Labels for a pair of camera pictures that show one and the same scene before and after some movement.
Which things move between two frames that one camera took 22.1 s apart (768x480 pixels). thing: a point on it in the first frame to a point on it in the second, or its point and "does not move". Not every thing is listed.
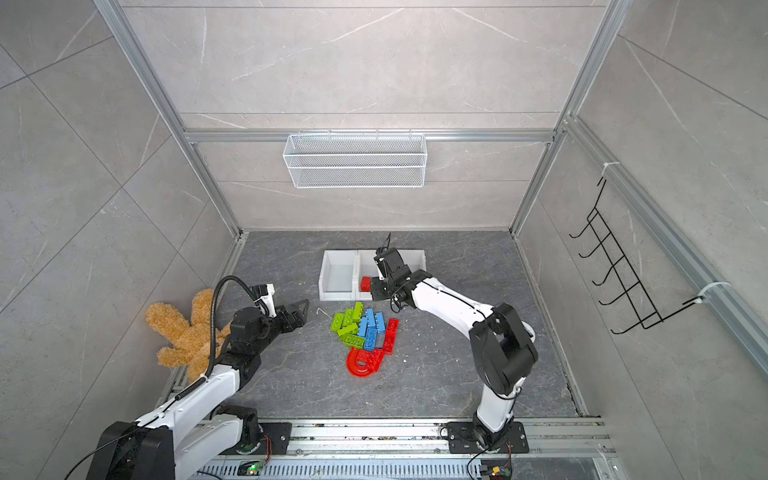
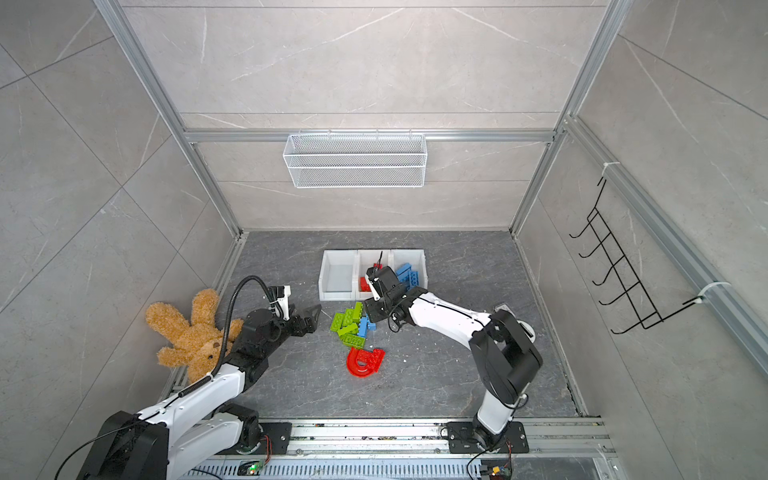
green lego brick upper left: x=336 y=323 does not move
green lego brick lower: x=352 y=338 does not move
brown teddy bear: x=194 y=340 does not move
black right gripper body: x=383 y=289 to x=379 y=309
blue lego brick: x=370 y=338 to x=364 y=325
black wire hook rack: x=639 y=302 does not move
